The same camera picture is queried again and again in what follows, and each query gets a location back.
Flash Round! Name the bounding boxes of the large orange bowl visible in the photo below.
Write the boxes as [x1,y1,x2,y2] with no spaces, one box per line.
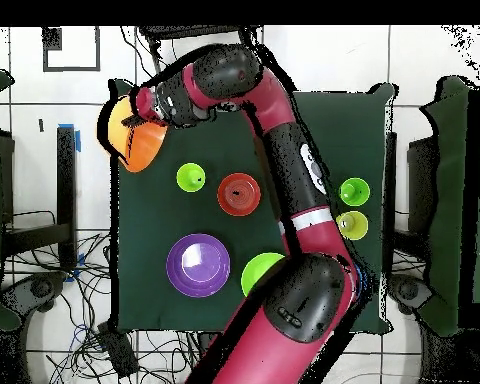
[103,94,170,174]

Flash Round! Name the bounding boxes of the blue tape strip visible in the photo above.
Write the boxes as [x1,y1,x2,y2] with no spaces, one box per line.
[58,122,82,153]

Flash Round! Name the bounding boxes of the lime green smooth cup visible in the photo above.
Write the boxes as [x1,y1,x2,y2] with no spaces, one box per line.
[175,162,207,194]

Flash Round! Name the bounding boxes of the dark green tablecloth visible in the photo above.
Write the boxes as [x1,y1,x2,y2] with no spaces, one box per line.
[108,78,397,335]

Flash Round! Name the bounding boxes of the red-orange bowl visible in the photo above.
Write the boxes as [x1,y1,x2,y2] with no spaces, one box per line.
[216,172,262,218]

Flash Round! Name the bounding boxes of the purple bowl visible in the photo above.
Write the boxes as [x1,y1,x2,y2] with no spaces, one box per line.
[166,233,232,299]

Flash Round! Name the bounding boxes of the black office chair base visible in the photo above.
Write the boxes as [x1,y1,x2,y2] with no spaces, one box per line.
[1,270,68,321]

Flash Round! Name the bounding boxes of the green bowl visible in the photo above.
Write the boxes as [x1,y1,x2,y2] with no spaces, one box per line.
[240,252,286,298]

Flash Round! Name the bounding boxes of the green stepped cup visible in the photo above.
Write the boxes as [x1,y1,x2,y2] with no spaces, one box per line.
[338,176,372,208]

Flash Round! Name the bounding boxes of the black power adapter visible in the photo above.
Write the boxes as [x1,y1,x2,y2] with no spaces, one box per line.
[96,321,140,379]

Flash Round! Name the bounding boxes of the yellow cup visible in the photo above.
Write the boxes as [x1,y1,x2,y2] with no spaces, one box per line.
[335,210,370,242]

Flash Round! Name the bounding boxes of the grey office chair base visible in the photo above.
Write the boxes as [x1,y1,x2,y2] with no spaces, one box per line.
[387,273,433,317]

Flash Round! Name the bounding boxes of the grey square floor frame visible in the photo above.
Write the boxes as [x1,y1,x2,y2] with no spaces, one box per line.
[42,26,102,73]

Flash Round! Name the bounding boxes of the black camera stand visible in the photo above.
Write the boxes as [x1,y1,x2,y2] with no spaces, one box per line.
[137,25,249,81]

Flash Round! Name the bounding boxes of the black table frame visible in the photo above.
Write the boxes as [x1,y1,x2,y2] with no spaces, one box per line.
[1,126,78,273]

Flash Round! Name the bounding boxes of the floor cable tangle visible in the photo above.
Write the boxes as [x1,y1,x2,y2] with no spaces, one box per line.
[7,209,203,384]

